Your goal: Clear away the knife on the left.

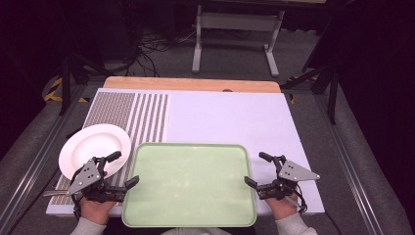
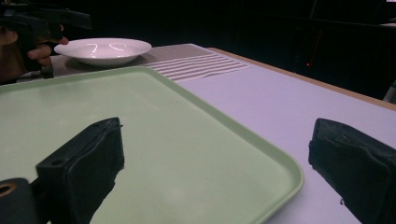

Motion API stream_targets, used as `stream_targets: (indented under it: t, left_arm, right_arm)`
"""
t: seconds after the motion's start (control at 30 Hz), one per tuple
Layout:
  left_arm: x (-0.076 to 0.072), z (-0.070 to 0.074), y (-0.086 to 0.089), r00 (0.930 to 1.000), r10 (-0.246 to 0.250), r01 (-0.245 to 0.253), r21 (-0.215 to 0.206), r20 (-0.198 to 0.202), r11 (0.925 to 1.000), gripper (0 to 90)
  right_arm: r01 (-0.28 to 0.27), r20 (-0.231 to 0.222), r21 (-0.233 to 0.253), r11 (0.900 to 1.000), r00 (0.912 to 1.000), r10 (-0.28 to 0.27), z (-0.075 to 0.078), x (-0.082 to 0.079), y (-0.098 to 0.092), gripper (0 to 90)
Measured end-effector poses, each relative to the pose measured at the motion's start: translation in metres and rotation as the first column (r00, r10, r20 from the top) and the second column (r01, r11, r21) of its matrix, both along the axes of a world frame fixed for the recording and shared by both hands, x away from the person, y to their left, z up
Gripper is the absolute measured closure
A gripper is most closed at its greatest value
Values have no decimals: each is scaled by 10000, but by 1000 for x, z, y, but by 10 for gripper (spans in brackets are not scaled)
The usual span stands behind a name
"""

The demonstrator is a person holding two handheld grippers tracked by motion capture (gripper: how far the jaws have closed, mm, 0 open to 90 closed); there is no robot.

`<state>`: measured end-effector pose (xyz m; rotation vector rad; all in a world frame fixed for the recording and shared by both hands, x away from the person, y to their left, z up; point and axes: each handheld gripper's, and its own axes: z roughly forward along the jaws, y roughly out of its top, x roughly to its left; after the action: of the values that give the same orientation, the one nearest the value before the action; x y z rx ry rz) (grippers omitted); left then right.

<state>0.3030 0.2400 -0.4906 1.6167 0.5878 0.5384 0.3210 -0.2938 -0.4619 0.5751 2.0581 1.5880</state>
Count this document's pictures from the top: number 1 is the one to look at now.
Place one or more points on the person's torso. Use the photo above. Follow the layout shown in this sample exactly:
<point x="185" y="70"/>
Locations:
<point x="195" y="232"/>

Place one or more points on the grey metal table frame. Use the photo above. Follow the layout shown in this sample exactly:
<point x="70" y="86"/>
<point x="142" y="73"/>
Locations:
<point x="238" y="21"/>

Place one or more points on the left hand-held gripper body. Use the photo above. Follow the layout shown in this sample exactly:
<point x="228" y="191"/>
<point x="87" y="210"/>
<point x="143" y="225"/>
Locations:
<point x="86" y="178"/>

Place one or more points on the black metal stand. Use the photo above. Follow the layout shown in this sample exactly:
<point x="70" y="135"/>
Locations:
<point x="332" y="98"/>
<point x="66" y="84"/>

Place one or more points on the person's left grey sleeve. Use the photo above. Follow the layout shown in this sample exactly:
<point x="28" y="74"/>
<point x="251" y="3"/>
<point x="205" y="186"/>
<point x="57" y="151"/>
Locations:
<point x="88" y="227"/>

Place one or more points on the dark curtain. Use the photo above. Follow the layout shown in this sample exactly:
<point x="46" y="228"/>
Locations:
<point x="23" y="49"/>
<point x="381" y="81"/>

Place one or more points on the aluminium floor rail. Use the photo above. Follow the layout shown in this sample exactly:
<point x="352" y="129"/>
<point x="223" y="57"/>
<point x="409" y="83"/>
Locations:
<point x="36" y="163"/>
<point x="352" y="169"/>

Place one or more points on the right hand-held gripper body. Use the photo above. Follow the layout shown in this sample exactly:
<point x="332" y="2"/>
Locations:
<point x="293" y="172"/>

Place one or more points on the white round plate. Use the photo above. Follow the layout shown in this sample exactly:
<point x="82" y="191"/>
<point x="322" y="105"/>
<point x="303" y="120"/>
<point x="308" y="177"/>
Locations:
<point x="88" y="143"/>

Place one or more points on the light green tray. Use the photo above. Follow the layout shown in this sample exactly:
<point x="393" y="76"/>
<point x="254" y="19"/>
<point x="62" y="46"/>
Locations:
<point x="189" y="186"/>

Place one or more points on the person's right hand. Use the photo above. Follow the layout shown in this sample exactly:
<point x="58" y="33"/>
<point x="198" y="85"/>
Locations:
<point x="281" y="208"/>

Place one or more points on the yellow black hazard tape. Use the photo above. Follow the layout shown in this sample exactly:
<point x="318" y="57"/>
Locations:
<point x="291" y="98"/>
<point x="54" y="89"/>

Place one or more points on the person's left hand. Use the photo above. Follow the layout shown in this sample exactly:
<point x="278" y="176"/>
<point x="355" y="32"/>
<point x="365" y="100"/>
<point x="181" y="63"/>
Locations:
<point x="96" y="211"/>

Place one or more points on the white mat with grey stripes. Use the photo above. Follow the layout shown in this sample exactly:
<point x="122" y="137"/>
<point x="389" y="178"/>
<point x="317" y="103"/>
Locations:
<point x="228" y="117"/>

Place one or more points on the person's right grey sleeve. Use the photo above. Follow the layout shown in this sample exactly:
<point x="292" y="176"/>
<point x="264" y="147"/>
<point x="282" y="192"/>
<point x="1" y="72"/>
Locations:
<point x="295" y="226"/>

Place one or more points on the person's grey sleeve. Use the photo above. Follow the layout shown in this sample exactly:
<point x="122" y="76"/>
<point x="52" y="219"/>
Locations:
<point x="88" y="227"/>
<point x="295" y="226"/>

